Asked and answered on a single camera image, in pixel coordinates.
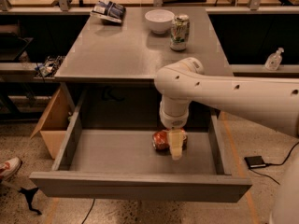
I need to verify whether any grey side bench left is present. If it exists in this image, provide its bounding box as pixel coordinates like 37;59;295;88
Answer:
0;63;57;83

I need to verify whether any cardboard box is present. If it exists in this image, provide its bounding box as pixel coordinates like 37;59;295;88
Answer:
31;88;71;159

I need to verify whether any clear sanitizer pump bottle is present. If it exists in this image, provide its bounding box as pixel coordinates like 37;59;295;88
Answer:
264;48;284;71

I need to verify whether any white red sneaker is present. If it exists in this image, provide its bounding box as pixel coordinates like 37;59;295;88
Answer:
0;157;21;180

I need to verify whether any black foot pedal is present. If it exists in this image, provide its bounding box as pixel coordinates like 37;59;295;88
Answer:
244;156;266;169

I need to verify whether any black cable under drawer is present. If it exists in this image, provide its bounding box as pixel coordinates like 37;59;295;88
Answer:
81;198;96;224

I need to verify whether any black grabber tool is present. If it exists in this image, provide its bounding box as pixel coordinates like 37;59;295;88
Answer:
0;180;43;216

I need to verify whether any black floor cable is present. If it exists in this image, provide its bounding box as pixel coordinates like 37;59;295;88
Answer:
249;140;299;186

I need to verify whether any blue chip bag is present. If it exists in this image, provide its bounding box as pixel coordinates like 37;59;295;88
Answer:
91;0;126;23

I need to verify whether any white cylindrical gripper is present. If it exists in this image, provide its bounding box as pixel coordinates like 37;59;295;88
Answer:
159;106;189;161

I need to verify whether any grey cabinet with top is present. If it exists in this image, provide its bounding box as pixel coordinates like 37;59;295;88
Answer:
55;7;233;130

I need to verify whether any white ceramic bowl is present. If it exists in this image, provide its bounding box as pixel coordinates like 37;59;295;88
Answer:
145;9;174;34

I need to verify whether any clutter of small parts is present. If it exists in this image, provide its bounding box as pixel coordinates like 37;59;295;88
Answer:
35;56;64;78

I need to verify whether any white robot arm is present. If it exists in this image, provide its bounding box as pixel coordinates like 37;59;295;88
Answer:
154;57;299;224

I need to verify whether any open grey top drawer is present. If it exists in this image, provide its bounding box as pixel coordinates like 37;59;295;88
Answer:
30;89;251;203

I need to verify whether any green white soda can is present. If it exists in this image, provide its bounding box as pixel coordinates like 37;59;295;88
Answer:
170;14;190;51

